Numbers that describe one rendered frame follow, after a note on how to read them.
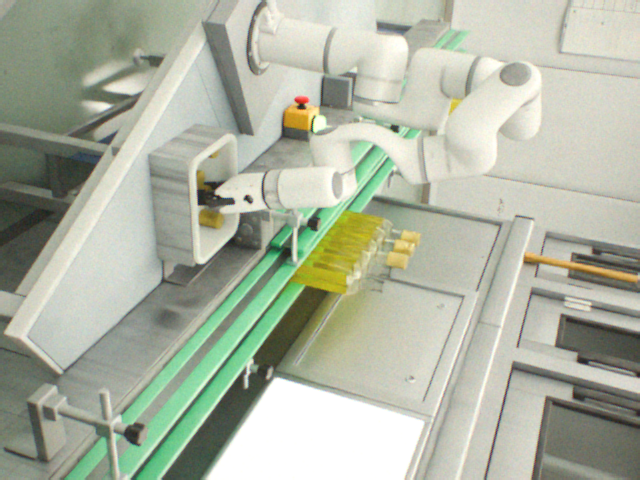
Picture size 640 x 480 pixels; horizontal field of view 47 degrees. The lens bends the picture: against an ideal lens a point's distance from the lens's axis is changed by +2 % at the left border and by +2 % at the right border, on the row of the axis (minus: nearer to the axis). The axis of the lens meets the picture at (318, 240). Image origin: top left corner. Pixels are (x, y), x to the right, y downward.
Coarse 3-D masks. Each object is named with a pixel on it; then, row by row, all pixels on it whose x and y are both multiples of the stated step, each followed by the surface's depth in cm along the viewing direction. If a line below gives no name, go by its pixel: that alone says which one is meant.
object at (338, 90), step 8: (328, 80) 207; (336, 80) 207; (344, 80) 206; (352, 80) 208; (328, 88) 209; (336, 88) 208; (344, 88) 207; (352, 88) 210; (328, 96) 210; (336, 96) 209; (344, 96) 208; (352, 96) 211; (328, 104) 211; (336, 104) 210; (344, 104) 209
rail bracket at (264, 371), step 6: (252, 360) 142; (246, 366) 140; (252, 366) 141; (258, 366) 141; (264, 366) 140; (270, 366) 140; (246, 372) 141; (258, 372) 140; (264, 372) 140; (270, 372) 141; (246, 378) 143; (264, 378) 140; (246, 384) 144
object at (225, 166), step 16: (224, 144) 140; (192, 160) 131; (208, 160) 147; (224, 160) 146; (192, 176) 131; (208, 176) 149; (224, 176) 148; (192, 192) 132; (192, 208) 134; (192, 224) 136; (224, 224) 153; (208, 240) 147; (224, 240) 149; (208, 256) 143
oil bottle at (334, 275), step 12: (312, 264) 160; (324, 264) 160; (336, 264) 160; (348, 264) 160; (300, 276) 162; (312, 276) 160; (324, 276) 159; (336, 276) 158; (348, 276) 157; (360, 276) 158; (324, 288) 161; (336, 288) 159; (348, 288) 158; (360, 288) 159
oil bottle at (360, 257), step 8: (320, 240) 168; (320, 248) 165; (328, 248) 165; (336, 248) 165; (344, 248) 165; (352, 248) 166; (328, 256) 163; (336, 256) 163; (344, 256) 162; (352, 256) 162; (360, 256) 163; (368, 256) 164; (360, 264) 162; (368, 264) 163
